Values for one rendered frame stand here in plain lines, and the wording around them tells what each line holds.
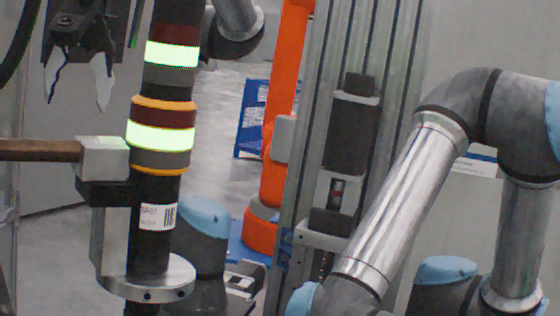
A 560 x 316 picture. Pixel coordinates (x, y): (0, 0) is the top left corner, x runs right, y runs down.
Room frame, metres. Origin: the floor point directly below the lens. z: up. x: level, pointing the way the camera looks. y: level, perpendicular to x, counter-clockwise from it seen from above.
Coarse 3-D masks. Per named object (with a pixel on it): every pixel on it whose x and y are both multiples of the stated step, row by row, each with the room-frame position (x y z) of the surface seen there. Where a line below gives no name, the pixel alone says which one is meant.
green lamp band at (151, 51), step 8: (152, 48) 0.37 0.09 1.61; (160, 48) 0.37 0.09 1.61; (168, 48) 0.37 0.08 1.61; (176, 48) 0.37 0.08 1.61; (184, 48) 0.37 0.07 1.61; (192, 48) 0.38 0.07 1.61; (152, 56) 0.37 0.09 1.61; (160, 56) 0.37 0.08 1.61; (168, 56) 0.37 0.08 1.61; (176, 56) 0.37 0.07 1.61; (184, 56) 0.37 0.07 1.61; (192, 56) 0.38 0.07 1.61; (168, 64) 0.37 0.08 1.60; (176, 64) 0.37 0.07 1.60; (184, 64) 0.37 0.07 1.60; (192, 64) 0.38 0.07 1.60
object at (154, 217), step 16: (128, 176) 0.38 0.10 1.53; (144, 176) 0.37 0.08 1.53; (160, 176) 0.37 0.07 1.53; (176, 176) 0.38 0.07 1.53; (144, 192) 0.37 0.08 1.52; (160, 192) 0.37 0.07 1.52; (176, 192) 0.38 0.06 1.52; (144, 208) 0.37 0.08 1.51; (160, 208) 0.37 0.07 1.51; (176, 208) 0.38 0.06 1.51; (144, 224) 0.37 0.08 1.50; (160, 224) 0.37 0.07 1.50; (128, 240) 0.38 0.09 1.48; (144, 240) 0.37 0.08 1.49; (160, 240) 0.37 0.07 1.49; (128, 256) 0.37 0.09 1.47; (144, 256) 0.37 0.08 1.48; (160, 256) 0.38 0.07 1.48; (144, 272) 0.37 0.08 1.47; (160, 272) 0.38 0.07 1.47; (128, 304) 0.38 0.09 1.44; (144, 304) 0.37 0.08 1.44
